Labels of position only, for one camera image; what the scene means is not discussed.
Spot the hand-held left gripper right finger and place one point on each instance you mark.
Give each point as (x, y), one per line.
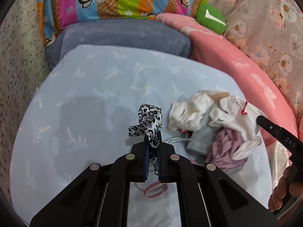
(160, 163)

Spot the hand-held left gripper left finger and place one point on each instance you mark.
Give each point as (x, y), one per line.
(145, 163)

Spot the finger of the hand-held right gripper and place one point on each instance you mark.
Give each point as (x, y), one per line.
(267, 124)

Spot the white cloth with red tag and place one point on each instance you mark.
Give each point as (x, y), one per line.
(239, 125)

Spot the leopard print ribbon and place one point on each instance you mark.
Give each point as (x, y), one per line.
(149, 118)

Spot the purple cloth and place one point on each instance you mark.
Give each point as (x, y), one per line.
(224, 149)

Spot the beige cloth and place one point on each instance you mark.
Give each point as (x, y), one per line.
(220, 96)

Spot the person's right hand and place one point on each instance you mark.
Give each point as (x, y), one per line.
(279, 194)

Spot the clear plastic tube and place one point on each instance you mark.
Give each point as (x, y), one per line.
(175, 139)

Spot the grey cloth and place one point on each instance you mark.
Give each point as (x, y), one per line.
(201, 139)

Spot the white crumpled cloth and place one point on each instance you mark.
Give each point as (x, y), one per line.
(187, 113)

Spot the pink blanket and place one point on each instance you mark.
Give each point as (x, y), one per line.
(232, 59)

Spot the light blue palm-print pillow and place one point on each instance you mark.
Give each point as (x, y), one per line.
(94, 94)

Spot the floral quilt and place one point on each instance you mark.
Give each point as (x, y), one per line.
(267, 16)

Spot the green round cushion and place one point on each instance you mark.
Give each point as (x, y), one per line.
(210, 19)

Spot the blue-grey pillow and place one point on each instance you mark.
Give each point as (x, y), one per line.
(123, 35)

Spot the striped monkey print pillow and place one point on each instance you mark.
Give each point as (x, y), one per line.
(113, 0)

